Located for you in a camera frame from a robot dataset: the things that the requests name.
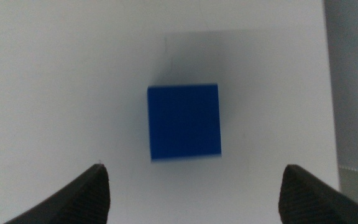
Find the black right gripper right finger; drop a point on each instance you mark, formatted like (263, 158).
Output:
(306, 202)

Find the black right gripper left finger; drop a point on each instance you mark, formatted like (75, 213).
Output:
(82, 202)

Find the blue cube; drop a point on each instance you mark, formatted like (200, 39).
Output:
(184, 122)

